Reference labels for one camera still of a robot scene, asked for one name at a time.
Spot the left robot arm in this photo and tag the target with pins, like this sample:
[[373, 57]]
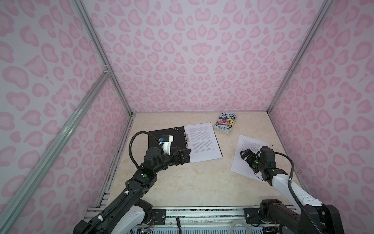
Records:
[[155, 160]]

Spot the colourful treehouse book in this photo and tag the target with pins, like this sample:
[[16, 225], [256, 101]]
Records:
[[225, 122]]

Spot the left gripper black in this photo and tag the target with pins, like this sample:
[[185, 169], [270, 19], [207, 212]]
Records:
[[181, 160]]

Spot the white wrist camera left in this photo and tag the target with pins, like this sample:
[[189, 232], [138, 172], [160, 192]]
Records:
[[165, 143]]

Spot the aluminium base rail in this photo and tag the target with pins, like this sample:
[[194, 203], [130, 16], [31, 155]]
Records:
[[144, 215]]

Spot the aluminium frame corner post left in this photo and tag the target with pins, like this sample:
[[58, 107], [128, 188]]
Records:
[[88, 24]]

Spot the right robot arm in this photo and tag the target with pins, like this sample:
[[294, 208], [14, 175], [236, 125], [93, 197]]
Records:
[[298, 201]]

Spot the printed sheet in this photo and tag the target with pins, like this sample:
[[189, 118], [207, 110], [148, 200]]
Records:
[[203, 142], [239, 166]]

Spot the aluminium frame corner post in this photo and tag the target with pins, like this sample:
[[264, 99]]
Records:
[[317, 23], [88, 24]]

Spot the aluminium frame corner post right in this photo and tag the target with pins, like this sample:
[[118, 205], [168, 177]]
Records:
[[317, 23]]

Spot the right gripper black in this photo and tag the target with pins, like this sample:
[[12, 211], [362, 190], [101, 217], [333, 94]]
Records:
[[248, 152]]

